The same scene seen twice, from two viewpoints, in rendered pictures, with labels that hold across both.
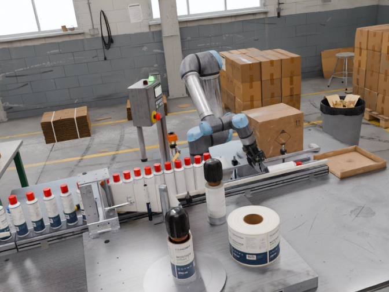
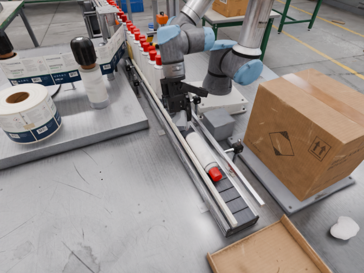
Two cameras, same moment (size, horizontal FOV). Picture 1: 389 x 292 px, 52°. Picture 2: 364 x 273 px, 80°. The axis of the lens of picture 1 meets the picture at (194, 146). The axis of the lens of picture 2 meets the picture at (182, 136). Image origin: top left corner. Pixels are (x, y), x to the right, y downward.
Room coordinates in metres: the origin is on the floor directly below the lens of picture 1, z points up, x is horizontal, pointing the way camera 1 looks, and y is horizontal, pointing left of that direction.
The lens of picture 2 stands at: (1.80, -0.96, 1.48)
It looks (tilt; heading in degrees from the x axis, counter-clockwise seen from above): 44 degrees down; 81
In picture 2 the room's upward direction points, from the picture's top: straight up
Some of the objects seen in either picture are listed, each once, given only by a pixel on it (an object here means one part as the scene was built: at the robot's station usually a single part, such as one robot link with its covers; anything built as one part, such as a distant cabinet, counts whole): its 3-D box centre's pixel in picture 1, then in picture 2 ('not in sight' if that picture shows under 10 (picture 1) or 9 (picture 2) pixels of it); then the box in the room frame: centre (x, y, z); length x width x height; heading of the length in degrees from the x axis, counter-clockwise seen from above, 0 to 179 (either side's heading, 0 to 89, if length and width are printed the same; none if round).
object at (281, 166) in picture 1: (283, 167); (203, 155); (1.95, -0.48, 0.91); 0.20 x 0.05 x 0.05; 104
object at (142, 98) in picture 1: (147, 102); not in sight; (1.85, 0.20, 1.38); 0.17 x 0.10 x 0.19; 160
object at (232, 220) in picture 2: (238, 182); (164, 111); (1.84, -0.21, 0.91); 1.07 x 0.01 x 0.02; 105
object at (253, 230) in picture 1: (253, 234); (27, 112); (1.30, -0.20, 0.95); 0.20 x 0.20 x 0.14
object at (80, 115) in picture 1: (66, 124); not in sight; (5.56, 1.83, 0.16); 0.65 x 0.54 x 0.32; 102
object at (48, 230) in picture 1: (184, 199); (152, 86); (1.80, 0.08, 0.86); 1.65 x 0.08 x 0.04; 105
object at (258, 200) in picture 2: (232, 168); (180, 98); (1.91, -0.19, 0.96); 1.07 x 0.01 x 0.01; 105
